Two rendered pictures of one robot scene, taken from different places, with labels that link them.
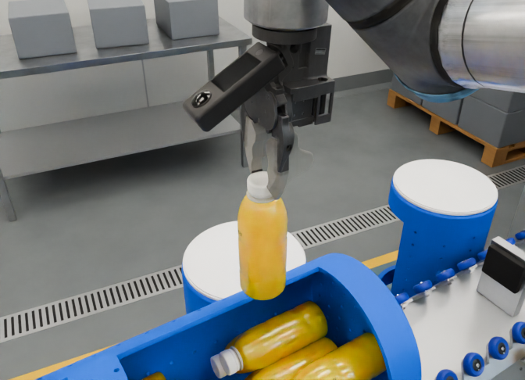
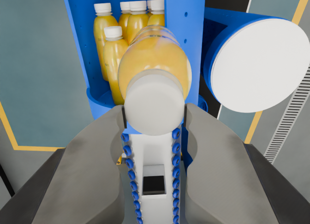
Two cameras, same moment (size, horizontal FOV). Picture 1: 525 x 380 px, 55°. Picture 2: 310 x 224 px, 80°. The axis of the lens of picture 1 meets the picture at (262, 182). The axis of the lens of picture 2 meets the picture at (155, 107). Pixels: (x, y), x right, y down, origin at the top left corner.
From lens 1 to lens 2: 57 cm
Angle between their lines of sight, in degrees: 48
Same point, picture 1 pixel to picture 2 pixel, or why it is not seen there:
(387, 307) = not seen: hidden behind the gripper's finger
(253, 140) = (196, 168)
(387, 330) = (99, 112)
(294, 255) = (234, 103)
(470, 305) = (158, 156)
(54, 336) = not seen: outside the picture
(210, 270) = (265, 40)
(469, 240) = not seen: hidden behind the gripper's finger
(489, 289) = (157, 169)
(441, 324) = (156, 139)
